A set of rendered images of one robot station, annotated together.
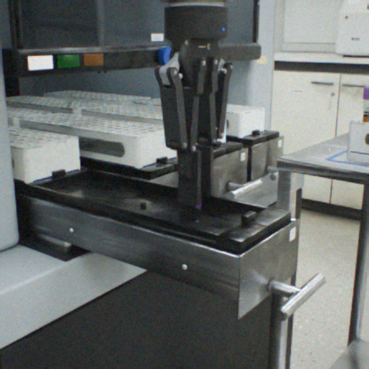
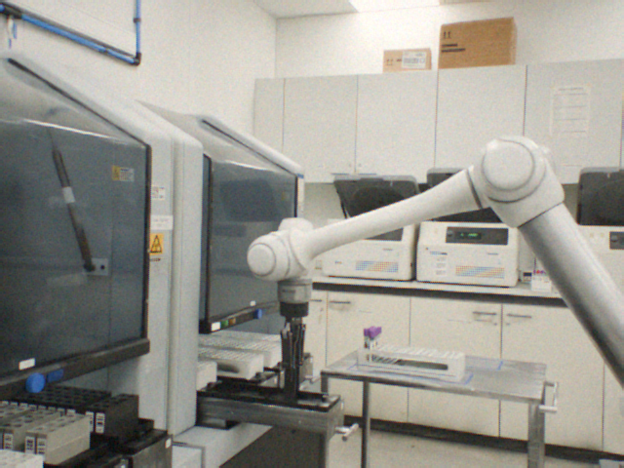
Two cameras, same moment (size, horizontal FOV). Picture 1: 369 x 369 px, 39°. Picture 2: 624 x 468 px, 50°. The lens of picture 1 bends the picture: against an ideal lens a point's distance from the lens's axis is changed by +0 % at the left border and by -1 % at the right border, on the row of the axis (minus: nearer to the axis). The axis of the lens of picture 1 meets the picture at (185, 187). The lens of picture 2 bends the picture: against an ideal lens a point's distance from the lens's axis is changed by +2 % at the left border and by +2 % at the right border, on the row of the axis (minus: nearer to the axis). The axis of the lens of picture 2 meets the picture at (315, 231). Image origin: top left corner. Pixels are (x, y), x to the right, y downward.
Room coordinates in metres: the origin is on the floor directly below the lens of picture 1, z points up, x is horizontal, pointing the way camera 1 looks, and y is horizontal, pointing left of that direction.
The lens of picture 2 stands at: (-0.99, 0.44, 1.26)
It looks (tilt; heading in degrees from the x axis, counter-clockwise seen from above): 1 degrees down; 343
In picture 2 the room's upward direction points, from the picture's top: 2 degrees clockwise
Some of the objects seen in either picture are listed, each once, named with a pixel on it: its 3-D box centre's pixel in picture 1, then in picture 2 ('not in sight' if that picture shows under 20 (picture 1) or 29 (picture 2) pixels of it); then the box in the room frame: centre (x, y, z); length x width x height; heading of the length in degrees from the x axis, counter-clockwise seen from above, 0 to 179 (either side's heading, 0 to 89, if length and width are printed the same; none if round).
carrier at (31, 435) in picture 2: not in sight; (54, 439); (0.28, 0.52, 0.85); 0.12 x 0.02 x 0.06; 143
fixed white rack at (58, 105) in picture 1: (48, 114); not in sight; (1.21, 0.32, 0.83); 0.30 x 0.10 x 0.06; 53
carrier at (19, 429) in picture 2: not in sight; (32, 436); (0.31, 0.56, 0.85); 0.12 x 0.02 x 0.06; 143
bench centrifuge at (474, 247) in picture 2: not in sight; (471, 225); (2.58, -1.67, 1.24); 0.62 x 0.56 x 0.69; 144
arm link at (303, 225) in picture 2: not in sight; (293, 248); (0.62, -0.01, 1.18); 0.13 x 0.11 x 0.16; 145
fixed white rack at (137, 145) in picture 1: (94, 140); (209, 364); (0.89, 0.16, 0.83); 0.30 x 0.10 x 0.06; 53
